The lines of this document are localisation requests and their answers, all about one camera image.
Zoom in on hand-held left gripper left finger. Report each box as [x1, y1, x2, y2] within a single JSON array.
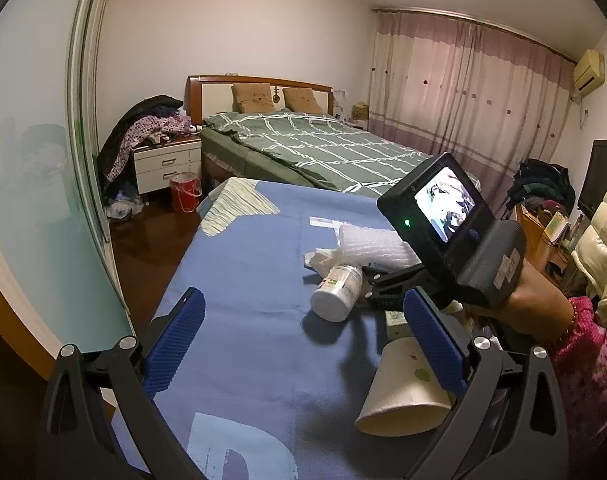
[[36, 287, 207, 480]]

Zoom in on crumpled white tissue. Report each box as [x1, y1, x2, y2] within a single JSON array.
[[303, 247, 349, 281]]

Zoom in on white pill bottle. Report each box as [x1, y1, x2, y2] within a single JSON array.
[[310, 262, 365, 323]]

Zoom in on plastic bags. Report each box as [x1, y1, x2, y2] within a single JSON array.
[[106, 182, 145, 221]]

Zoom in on cream down jacket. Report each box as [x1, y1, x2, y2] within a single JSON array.
[[571, 170, 607, 331]]

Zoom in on wooden bed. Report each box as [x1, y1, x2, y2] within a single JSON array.
[[186, 75, 481, 200]]

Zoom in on black television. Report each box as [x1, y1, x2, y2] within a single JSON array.
[[577, 140, 607, 221]]

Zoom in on wooden desk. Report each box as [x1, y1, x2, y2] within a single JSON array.
[[513, 204, 574, 288]]

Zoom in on white paper cup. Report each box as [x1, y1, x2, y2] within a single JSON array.
[[354, 337, 457, 436]]

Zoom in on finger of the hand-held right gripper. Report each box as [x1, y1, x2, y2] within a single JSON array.
[[361, 264, 430, 287], [365, 284, 427, 312]]

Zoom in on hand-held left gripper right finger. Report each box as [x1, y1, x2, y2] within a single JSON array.
[[398, 287, 569, 480]]

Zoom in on small pale green box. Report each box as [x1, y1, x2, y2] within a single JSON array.
[[383, 310, 414, 342]]

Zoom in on frosted glass sliding door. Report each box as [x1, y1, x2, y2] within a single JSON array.
[[0, 0, 134, 341]]

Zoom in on pink striped curtain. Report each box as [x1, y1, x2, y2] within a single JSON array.
[[368, 7, 579, 211]]

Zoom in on red bucket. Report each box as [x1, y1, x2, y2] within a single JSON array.
[[170, 171, 203, 214]]

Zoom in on heap of dark green clothes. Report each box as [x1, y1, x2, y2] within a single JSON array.
[[506, 159, 577, 211]]

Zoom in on pile of dark clothes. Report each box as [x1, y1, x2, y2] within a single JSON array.
[[98, 95, 202, 185]]

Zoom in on green plaid duvet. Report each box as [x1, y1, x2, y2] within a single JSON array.
[[200, 110, 481, 199]]

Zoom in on beige air conditioner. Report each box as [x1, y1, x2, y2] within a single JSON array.
[[572, 49, 606, 95]]

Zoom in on green book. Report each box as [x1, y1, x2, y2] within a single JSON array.
[[543, 210, 569, 247]]

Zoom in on bubble wrap sheet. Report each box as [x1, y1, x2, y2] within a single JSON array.
[[337, 225, 420, 272]]

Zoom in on person's right hand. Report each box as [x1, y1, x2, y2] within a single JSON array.
[[462, 261, 575, 347]]

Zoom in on white nightstand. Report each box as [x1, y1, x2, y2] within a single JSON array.
[[132, 135, 203, 195]]

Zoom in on person's right forearm pink sleeve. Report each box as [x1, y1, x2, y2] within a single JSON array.
[[548, 295, 607, 480]]

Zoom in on brown bear print pillow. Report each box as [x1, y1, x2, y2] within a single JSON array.
[[232, 82, 277, 114]]

